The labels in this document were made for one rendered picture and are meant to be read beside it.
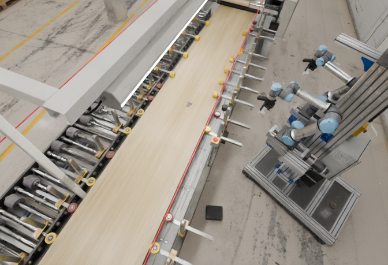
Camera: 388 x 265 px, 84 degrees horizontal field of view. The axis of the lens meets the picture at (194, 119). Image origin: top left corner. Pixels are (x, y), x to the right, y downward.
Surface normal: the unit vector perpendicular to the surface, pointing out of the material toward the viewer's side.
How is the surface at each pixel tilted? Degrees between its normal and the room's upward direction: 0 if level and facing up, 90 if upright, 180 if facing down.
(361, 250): 0
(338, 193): 0
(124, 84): 61
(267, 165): 0
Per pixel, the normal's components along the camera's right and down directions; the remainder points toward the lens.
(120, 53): 0.06, -0.59
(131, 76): 0.84, 0.00
